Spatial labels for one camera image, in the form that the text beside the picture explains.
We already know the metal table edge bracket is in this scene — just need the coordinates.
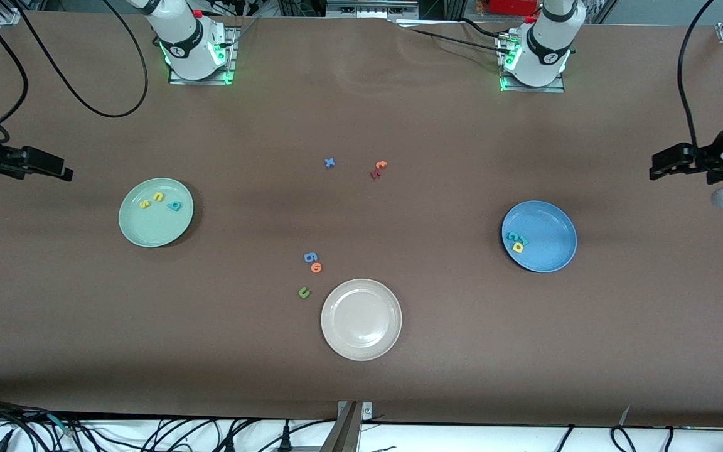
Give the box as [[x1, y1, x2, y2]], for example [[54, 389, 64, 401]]
[[319, 400, 375, 452]]

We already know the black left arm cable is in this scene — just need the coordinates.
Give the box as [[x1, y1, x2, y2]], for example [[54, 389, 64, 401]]
[[677, 0, 717, 151]]

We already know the red box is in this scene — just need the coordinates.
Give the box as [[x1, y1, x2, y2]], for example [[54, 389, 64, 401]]
[[489, 0, 541, 17]]

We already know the brown table mat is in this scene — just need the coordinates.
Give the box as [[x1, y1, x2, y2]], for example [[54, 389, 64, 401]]
[[0, 11, 723, 428]]

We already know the short black base cable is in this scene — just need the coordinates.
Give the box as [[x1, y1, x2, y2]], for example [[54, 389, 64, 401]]
[[459, 17, 504, 40]]

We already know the green plate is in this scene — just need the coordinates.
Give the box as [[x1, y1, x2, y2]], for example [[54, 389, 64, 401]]
[[119, 178, 196, 249]]

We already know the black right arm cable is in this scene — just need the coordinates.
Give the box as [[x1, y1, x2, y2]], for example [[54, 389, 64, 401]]
[[0, 0, 149, 146]]

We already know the long black base cable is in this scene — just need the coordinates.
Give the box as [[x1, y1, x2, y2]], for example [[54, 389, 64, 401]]
[[399, 24, 508, 55]]

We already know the silver metal device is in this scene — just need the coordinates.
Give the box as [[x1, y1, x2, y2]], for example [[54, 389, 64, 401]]
[[326, 0, 420, 21]]

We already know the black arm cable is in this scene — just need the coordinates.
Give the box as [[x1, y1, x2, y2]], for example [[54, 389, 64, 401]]
[[0, 0, 149, 146], [677, 0, 717, 151]]

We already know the blue plate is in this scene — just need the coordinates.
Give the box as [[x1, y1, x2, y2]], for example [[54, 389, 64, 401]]
[[501, 200, 578, 273]]

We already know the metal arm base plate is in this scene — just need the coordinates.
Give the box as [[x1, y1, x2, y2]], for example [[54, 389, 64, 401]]
[[169, 28, 238, 85], [500, 35, 566, 94]]

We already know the beige plate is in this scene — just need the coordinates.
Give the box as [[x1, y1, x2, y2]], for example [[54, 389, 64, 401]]
[[321, 279, 403, 362]]

